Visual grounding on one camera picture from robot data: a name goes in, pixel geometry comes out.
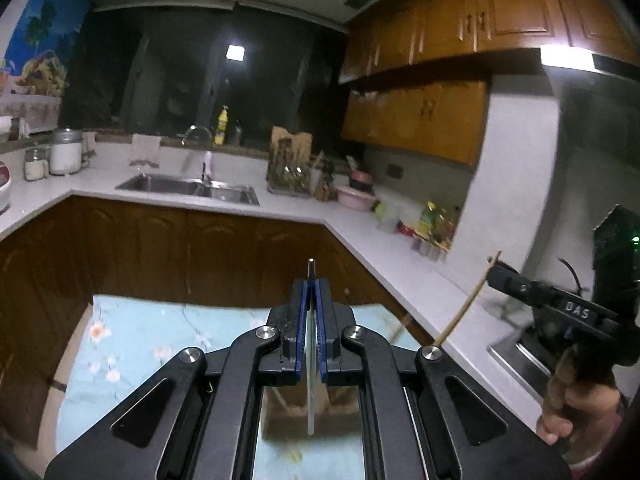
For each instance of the steel sink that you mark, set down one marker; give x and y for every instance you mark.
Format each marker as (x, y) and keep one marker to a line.
(192, 188)

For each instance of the dark bottle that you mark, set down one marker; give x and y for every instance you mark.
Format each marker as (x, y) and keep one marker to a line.
(236, 133)

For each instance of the yellow bottle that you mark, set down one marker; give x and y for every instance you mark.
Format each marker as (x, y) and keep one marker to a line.
(221, 126)

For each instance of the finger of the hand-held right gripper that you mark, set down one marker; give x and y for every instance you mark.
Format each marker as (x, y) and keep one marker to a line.
(520, 287)

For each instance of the white pot with lid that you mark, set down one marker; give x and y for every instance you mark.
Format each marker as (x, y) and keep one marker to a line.
(65, 151)

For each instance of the gas stove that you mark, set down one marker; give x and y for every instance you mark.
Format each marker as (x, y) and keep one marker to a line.
(515, 357)

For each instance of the utensil rack with cutting board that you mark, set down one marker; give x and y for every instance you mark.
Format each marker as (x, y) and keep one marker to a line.
(290, 160)

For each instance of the brown wooden base cabinets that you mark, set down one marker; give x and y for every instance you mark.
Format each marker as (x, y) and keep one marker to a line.
(200, 255)

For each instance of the person's right forearm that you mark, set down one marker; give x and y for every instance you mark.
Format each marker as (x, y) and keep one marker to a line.
(625, 442)

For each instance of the glass jar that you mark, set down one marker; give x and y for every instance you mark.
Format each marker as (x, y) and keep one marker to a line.
(36, 164)

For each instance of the floral light blue tablecloth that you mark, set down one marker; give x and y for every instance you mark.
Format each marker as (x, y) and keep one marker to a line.
(130, 350)

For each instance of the dark kitchen window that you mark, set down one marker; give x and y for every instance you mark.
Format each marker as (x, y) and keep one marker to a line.
(210, 70)

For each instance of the dark wall outlet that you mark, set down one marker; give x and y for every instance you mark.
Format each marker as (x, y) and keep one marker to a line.
(395, 171)

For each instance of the wooden wall cabinets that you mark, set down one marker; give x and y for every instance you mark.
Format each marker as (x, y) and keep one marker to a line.
(475, 15)

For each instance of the person's right hand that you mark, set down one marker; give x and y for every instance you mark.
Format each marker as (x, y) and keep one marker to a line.
(580, 400)

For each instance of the pink bowl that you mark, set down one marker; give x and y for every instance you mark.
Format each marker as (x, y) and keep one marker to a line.
(360, 179)

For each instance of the fruit and palm wall poster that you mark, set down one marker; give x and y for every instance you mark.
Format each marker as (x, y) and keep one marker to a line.
(40, 45)

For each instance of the chrome faucet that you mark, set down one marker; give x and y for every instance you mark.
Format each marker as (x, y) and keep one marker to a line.
(197, 136)

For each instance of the range hood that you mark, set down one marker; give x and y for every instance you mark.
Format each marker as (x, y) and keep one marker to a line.
(590, 57)

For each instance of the white dish cloth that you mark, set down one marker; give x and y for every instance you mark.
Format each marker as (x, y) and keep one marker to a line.
(146, 150)

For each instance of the white and red rice cooker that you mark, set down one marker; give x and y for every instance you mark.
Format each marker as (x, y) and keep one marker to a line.
(2, 185)

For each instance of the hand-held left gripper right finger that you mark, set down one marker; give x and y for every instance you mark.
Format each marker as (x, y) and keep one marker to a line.
(323, 320)

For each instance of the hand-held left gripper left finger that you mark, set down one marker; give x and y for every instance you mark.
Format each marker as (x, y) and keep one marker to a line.
(300, 320)

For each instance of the pink basin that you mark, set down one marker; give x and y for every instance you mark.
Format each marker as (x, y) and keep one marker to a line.
(355, 198)

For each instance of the metal chopstick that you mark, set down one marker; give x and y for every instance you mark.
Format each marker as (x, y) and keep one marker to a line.
(312, 410)

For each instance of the thin bamboo chopstick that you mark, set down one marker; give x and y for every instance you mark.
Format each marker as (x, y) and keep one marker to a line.
(465, 305)

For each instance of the row of small cups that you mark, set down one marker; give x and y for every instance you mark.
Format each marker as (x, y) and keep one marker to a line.
(425, 249)

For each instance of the wooden utensil holder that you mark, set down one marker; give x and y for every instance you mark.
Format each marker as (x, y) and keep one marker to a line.
(280, 410)

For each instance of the condiment bottles group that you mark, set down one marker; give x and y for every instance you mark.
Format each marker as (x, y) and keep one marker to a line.
(430, 217)

